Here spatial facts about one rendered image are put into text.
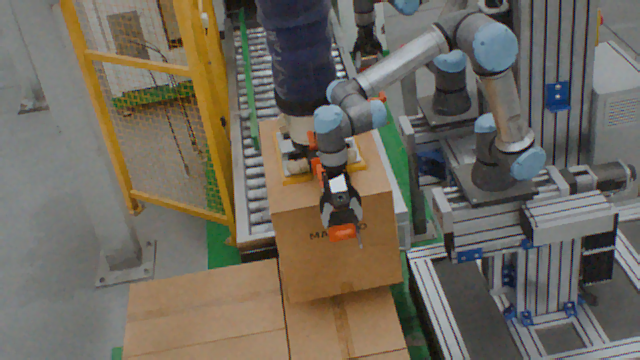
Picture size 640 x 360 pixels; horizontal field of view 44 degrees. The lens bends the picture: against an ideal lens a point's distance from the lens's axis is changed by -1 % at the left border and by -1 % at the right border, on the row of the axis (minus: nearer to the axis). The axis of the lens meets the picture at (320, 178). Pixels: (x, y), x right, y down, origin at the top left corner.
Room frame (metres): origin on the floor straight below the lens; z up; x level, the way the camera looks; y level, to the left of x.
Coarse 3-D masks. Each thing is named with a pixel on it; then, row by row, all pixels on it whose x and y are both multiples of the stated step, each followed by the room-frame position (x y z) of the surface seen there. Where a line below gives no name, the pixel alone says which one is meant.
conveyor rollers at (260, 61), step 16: (240, 32) 4.70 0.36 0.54; (256, 32) 4.70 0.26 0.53; (240, 48) 4.45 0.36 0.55; (256, 48) 4.43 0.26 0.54; (256, 64) 4.25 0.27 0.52; (336, 64) 4.08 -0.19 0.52; (240, 80) 4.07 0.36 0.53; (256, 80) 3.99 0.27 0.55; (272, 80) 3.99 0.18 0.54; (240, 96) 3.89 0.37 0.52; (256, 96) 3.81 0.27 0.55; (272, 96) 3.80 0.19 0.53; (256, 112) 3.63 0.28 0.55; (272, 112) 3.62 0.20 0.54; (256, 160) 3.18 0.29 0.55; (256, 176) 3.08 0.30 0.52; (256, 192) 2.91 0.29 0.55; (256, 208) 2.81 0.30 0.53; (256, 224) 2.72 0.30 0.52; (272, 224) 2.66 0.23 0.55
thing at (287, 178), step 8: (280, 136) 2.45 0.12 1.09; (288, 136) 2.41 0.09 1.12; (280, 152) 2.35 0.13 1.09; (280, 160) 2.30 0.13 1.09; (288, 160) 2.27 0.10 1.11; (296, 160) 2.28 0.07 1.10; (280, 168) 2.25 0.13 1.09; (280, 176) 2.21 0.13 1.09; (288, 176) 2.20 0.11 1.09; (296, 176) 2.19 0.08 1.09; (304, 176) 2.18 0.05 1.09; (288, 184) 2.17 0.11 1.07
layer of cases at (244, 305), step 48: (144, 288) 2.38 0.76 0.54; (192, 288) 2.34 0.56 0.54; (240, 288) 2.30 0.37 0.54; (384, 288) 2.17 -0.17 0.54; (144, 336) 2.12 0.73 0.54; (192, 336) 2.08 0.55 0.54; (240, 336) 2.05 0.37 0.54; (288, 336) 2.01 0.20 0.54; (336, 336) 1.97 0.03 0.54; (384, 336) 1.93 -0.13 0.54
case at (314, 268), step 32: (288, 192) 2.13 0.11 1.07; (320, 192) 2.10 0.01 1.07; (384, 192) 2.05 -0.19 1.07; (288, 224) 2.03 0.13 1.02; (320, 224) 2.04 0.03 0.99; (384, 224) 2.04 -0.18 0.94; (288, 256) 2.03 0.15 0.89; (320, 256) 2.03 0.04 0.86; (352, 256) 2.04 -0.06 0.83; (384, 256) 2.04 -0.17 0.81; (288, 288) 2.03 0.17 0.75; (320, 288) 2.03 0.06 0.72; (352, 288) 2.04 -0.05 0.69
